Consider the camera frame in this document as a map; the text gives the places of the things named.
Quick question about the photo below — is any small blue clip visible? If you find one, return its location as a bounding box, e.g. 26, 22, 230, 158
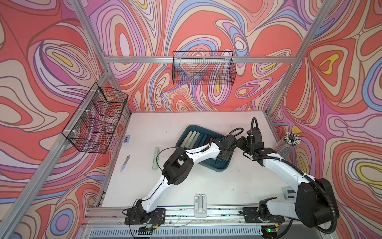
123, 134, 130, 143

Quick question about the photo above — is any small grey pen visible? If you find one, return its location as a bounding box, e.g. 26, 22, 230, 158
120, 155, 130, 172

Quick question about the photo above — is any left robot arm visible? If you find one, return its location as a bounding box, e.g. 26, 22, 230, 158
137, 134, 237, 213

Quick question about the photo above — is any pencil cup holder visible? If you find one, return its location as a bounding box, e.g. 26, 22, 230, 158
273, 132, 301, 158

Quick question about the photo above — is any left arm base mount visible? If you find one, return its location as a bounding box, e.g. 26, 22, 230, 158
122, 208, 166, 226

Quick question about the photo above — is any teal plastic storage box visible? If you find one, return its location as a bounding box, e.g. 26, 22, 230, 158
176, 124, 233, 172

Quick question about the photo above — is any black wire basket left wall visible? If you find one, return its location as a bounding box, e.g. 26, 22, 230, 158
62, 83, 128, 154

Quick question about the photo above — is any black wire basket wall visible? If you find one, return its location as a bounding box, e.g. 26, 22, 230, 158
172, 50, 237, 86
62, 83, 128, 154

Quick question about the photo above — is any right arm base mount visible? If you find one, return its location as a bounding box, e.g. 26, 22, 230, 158
239, 207, 285, 224

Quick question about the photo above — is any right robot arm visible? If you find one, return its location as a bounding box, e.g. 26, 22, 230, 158
237, 130, 340, 234

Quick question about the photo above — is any teal desk calculator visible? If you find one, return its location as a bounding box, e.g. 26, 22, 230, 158
284, 187, 296, 200

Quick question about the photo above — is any black wire basket back wall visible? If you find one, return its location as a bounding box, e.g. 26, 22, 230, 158
172, 50, 237, 86

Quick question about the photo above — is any white center rail bracket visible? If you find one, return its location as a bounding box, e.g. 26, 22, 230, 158
194, 194, 208, 218

